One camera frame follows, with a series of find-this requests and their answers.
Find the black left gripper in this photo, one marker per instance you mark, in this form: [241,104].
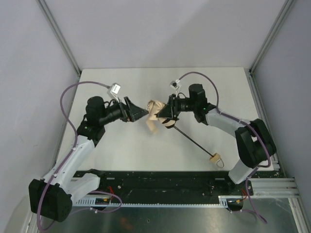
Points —
[125,111]

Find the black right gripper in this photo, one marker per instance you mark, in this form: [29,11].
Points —
[172,107]

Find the beige folding umbrella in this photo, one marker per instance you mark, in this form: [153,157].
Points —
[154,107]

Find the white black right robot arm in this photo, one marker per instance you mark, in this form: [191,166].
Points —
[254,142]

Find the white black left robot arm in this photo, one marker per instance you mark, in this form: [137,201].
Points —
[54,195]

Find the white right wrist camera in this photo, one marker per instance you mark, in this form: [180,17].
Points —
[176,86]

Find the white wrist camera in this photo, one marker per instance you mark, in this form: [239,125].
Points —
[113,91]
[176,86]

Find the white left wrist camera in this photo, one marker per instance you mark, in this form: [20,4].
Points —
[113,91]

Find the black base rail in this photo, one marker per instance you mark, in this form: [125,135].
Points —
[170,187]

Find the aluminium right side rail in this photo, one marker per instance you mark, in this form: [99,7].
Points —
[261,111]

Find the aluminium front cross rail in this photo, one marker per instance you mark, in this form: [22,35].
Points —
[274,188]

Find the aluminium left corner post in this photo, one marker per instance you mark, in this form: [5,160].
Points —
[47,13]

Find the aluminium corner frame post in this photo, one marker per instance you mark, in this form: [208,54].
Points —
[273,32]

